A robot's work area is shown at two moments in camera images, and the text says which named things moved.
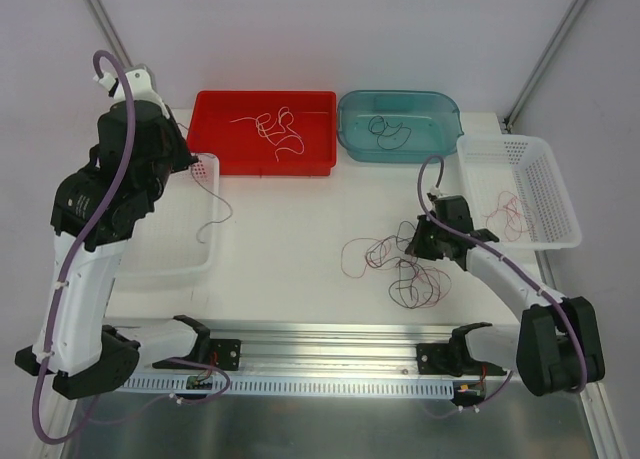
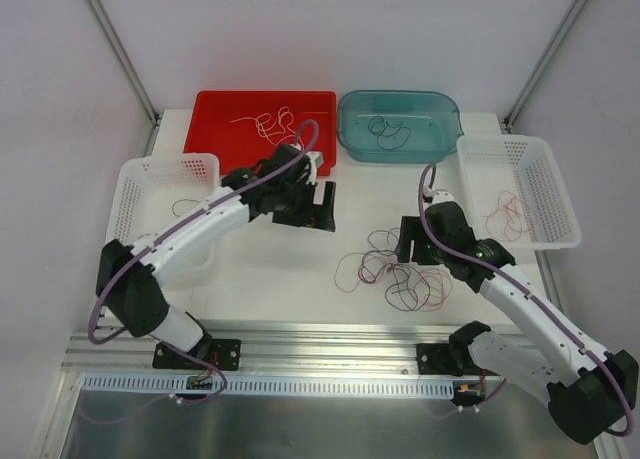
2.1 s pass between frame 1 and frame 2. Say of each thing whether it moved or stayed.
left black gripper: moved
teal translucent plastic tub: stayed
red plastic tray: stayed
